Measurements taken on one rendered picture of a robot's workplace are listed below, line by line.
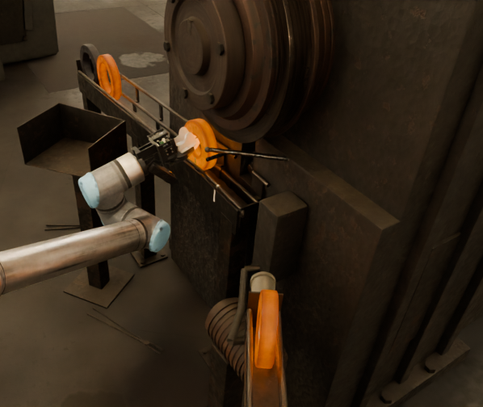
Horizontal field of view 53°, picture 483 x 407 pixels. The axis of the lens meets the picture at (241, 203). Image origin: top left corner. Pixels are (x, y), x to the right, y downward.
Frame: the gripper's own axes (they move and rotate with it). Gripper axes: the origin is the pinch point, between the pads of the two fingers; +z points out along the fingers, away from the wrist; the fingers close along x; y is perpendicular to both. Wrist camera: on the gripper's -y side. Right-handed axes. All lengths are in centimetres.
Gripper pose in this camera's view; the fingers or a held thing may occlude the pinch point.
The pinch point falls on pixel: (199, 139)
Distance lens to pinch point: 147.4
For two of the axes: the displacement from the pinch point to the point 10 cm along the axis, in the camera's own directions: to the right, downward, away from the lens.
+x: -5.5, -5.2, 6.5
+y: -1.6, -7.0, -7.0
